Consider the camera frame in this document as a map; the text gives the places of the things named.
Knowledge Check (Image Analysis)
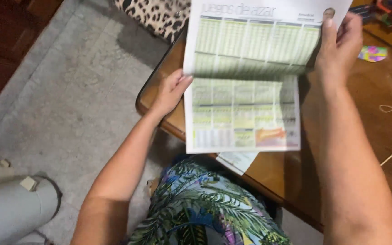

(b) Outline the grey cylindrical appliance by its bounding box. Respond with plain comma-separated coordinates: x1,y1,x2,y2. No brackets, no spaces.
0,158,62,245

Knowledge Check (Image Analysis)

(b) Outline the leopard print cushion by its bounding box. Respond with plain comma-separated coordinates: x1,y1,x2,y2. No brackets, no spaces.
114,0,192,45

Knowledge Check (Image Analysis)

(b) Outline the person's right hand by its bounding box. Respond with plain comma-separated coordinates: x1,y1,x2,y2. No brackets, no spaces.
314,12,363,90

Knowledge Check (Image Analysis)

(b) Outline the grey rug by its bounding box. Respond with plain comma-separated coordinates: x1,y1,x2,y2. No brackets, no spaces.
0,0,190,245

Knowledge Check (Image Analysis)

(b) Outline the tropical leaf print clothing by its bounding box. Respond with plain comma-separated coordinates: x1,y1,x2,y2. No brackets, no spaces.
128,155,293,245

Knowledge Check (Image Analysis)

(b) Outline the person's left hand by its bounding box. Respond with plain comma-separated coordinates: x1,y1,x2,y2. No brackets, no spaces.
151,69,194,117

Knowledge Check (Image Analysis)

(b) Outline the green printed newspaper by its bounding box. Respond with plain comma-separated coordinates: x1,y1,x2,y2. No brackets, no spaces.
182,0,353,154

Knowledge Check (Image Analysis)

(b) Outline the orange box with dark items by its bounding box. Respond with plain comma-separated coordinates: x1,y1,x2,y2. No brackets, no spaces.
349,0,392,28

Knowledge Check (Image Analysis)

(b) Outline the colourful paper scrap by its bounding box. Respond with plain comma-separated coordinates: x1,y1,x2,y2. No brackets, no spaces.
358,46,388,63

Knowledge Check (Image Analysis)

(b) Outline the folded printed paper sheet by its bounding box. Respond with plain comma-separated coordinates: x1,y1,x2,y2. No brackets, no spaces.
215,151,259,176

